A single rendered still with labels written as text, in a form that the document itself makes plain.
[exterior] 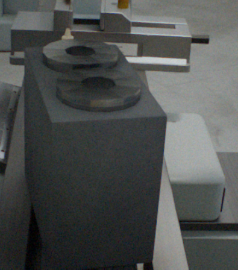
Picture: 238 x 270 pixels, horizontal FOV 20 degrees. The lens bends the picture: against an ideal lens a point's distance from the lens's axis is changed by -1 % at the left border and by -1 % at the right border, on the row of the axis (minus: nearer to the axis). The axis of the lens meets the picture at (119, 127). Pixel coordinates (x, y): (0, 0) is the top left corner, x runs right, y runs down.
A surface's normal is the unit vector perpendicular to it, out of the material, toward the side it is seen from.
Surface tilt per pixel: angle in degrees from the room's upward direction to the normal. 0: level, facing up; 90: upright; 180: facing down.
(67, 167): 90
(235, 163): 0
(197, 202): 90
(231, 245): 90
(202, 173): 0
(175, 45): 90
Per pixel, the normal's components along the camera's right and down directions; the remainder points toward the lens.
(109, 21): 0.01, 0.44
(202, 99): 0.06, -0.90
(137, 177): 0.24, 0.44
